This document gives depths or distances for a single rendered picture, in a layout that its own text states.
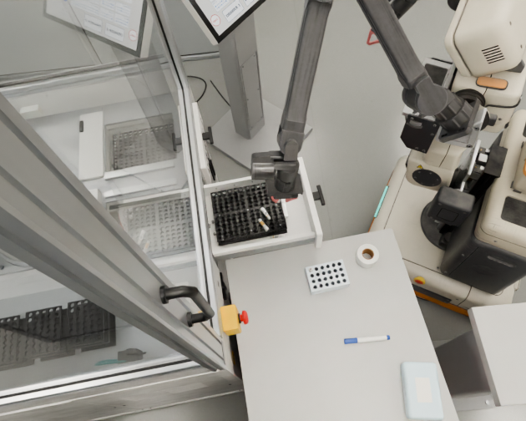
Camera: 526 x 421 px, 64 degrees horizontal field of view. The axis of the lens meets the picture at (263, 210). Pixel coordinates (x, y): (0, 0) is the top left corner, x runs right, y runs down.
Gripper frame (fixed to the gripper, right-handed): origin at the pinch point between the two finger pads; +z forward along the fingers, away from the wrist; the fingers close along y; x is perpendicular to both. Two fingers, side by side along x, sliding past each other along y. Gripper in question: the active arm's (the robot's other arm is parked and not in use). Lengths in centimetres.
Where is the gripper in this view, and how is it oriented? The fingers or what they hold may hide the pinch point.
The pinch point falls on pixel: (280, 199)
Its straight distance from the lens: 128.8
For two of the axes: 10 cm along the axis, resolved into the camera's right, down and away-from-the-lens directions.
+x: 1.2, 8.9, -4.5
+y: -9.9, 0.8, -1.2
